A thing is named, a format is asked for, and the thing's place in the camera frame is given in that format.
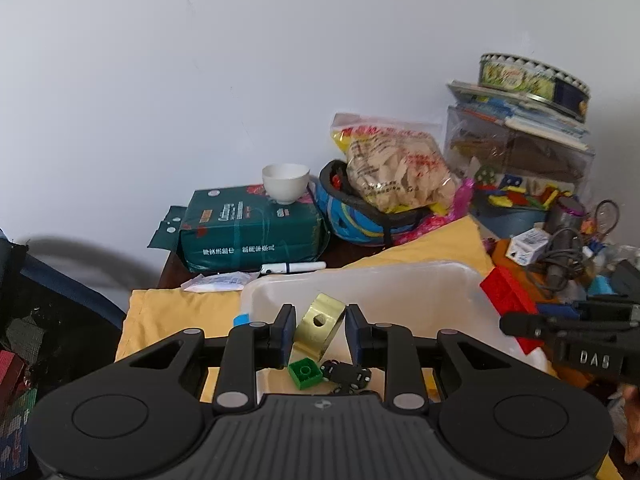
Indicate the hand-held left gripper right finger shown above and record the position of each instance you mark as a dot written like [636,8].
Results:
[351,332]

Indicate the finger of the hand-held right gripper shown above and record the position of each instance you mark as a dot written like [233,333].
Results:
[525,325]

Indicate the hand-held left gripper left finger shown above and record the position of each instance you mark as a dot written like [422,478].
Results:
[291,332]

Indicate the yellow block with round hole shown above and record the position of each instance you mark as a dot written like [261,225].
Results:
[317,322]

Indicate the large red building block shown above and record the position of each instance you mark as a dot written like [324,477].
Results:
[507,295]

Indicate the black toy wheel piece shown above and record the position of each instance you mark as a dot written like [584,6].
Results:
[347,374]

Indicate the green square building block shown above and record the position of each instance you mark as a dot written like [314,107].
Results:
[304,374]

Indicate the white plastic storage box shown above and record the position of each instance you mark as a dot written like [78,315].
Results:
[425,300]

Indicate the person's right hand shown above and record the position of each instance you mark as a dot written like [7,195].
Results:
[632,420]

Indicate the white marker pen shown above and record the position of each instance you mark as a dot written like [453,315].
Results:
[292,268]

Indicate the small white box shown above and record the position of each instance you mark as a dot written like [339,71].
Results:
[525,247]

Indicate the small white plastic packet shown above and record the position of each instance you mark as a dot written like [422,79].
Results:
[220,282]

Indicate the grey hair dryer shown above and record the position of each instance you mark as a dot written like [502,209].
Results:
[562,240]

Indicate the green tissue pack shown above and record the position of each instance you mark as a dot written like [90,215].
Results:
[250,232]

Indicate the blue basin of toys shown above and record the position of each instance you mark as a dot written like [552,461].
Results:
[510,215]

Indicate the blue bicycle helmet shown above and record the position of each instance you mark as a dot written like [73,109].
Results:
[350,215]

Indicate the yellow cloth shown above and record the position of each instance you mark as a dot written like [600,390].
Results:
[165,315]

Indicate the pink tinsel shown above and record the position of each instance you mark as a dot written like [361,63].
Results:
[462,200]

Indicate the white ceramic bowl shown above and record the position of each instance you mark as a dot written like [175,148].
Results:
[286,182]

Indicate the clear bag of snacks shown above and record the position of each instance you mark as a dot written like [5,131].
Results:
[395,170]

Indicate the clear plastic box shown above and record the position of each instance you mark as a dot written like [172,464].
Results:
[520,155]

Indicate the stack of thin books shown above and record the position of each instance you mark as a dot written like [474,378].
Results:
[525,117]

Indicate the dark blue mesh bag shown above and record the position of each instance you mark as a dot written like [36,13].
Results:
[60,320]

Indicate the round decorated tin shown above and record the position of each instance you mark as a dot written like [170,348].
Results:
[532,85]

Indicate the colourful printed box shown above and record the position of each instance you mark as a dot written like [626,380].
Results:
[15,410]

